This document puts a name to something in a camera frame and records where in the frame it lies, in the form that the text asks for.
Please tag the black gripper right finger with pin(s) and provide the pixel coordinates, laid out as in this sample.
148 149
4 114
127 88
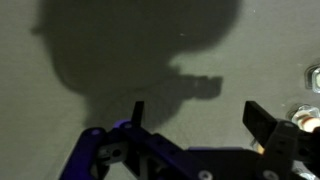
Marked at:
283 143

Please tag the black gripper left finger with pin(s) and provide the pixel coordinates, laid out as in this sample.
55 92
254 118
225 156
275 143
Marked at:
147 156

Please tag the clear packet with cracker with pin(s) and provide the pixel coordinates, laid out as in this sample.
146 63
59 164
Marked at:
306 117

